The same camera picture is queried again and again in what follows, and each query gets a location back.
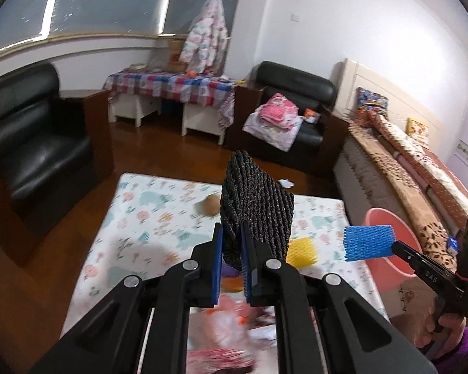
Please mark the pink white plastic bag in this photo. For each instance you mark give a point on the pink white plastic bag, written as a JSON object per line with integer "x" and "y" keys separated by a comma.
{"x": 232, "y": 324}

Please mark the black leather armchair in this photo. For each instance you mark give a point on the black leather armchair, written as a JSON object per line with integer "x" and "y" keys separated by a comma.
{"x": 322, "y": 133}
{"x": 53, "y": 151}

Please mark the yellow foam net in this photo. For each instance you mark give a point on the yellow foam net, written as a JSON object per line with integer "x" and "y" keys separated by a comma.
{"x": 301, "y": 253}

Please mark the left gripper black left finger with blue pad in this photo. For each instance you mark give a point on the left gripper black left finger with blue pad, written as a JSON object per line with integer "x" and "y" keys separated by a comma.
{"x": 141, "y": 326}

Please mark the person's right hand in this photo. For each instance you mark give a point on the person's right hand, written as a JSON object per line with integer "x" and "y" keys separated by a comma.
{"x": 421, "y": 330}

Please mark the red striped plastic wrapper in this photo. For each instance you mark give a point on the red striped plastic wrapper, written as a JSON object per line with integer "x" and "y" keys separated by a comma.
{"x": 219, "y": 361}

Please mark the black leather armchair left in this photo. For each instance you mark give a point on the black leather armchair left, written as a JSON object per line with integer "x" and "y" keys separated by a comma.
{"x": 53, "y": 151}

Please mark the left walnut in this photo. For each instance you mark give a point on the left walnut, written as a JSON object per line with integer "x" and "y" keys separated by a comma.
{"x": 211, "y": 205}

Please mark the colourful patterned pillow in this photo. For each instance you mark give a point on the colourful patterned pillow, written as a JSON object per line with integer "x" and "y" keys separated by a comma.
{"x": 370, "y": 101}

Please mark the pink folded clothes pile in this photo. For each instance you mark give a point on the pink folded clothes pile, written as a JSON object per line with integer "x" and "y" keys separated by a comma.
{"x": 276, "y": 122}

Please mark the black foam net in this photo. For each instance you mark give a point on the black foam net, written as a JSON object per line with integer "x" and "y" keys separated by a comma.
{"x": 251, "y": 196}

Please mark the floral bear tablecloth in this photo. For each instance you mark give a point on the floral bear tablecloth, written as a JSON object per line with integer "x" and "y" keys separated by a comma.
{"x": 154, "y": 222}

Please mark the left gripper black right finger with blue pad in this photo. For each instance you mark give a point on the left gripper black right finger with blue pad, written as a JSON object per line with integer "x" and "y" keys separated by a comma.
{"x": 323, "y": 325}

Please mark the pink plastic basin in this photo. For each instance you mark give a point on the pink plastic basin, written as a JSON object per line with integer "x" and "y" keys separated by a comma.
{"x": 390, "y": 272}

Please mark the black leather armchair right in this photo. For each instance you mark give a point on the black leather armchair right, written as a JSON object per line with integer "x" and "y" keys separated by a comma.
{"x": 322, "y": 133}

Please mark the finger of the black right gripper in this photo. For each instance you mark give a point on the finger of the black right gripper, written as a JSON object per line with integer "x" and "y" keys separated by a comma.
{"x": 424, "y": 267}

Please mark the yellow patterned pillow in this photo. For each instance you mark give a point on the yellow patterned pillow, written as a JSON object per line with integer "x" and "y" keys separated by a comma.
{"x": 418, "y": 131}

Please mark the plaid cloth side table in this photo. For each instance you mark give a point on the plaid cloth side table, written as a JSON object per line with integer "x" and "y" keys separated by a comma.
{"x": 137, "y": 95}

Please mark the hanging floral padded jacket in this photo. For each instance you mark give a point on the hanging floral padded jacket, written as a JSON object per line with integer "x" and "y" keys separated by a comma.
{"x": 206, "y": 44}

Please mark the blue foam net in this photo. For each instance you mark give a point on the blue foam net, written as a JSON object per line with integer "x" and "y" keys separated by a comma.
{"x": 366, "y": 242}

